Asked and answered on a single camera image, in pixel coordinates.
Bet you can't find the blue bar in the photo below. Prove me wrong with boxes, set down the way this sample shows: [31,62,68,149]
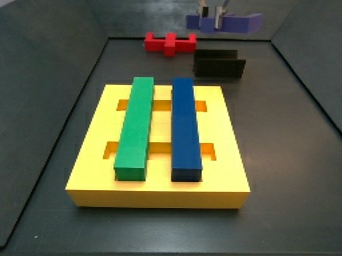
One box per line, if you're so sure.
[171,78,202,182]

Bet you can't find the black angled fixture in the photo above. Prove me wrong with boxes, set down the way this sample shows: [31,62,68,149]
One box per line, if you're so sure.
[194,49,246,79]

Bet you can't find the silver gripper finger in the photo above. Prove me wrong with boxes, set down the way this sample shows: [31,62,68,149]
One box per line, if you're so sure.
[215,0,230,30]

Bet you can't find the yellow slotted board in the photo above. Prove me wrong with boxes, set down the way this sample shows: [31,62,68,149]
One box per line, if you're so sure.
[66,85,250,209]

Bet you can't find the purple interlocking block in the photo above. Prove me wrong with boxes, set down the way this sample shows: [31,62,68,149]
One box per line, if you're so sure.
[186,13,263,34]

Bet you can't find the green bar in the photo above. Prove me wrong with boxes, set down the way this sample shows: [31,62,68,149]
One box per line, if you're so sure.
[114,77,154,181]

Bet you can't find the red interlocking block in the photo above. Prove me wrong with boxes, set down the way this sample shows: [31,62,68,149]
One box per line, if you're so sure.
[145,32,197,57]

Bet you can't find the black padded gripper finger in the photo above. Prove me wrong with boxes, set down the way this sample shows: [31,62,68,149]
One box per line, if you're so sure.
[198,0,209,27]

